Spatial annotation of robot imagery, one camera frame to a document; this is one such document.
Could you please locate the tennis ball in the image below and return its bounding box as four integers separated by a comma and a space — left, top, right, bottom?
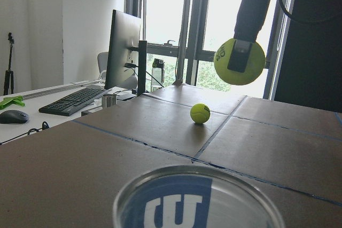
214, 38, 266, 85
190, 103, 211, 124

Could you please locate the clear tennis ball can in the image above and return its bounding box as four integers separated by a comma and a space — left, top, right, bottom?
113, 166, 285, 227

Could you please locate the clear water bottle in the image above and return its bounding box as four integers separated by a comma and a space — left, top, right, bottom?
151, 58, 165, 92

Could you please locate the black computer monitor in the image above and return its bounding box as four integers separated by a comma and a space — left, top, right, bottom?
105, 10, 141, 89

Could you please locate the small metal cup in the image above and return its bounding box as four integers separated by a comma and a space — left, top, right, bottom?
102, 94, 116, 108

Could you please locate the black keyboard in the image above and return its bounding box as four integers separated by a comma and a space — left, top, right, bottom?
38, 85, 109, 116

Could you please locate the green plastic tool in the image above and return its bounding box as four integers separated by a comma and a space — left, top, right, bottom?
0, 96, 25, 110

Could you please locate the black computer mouse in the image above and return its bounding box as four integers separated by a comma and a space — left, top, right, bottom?
0, 110, 29, 124

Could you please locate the aluminium frame post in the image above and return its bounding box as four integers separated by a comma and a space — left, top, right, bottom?
175, 0, 191, 84

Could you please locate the black camera tripod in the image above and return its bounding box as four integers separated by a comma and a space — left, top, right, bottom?
3, 32, 14, 95

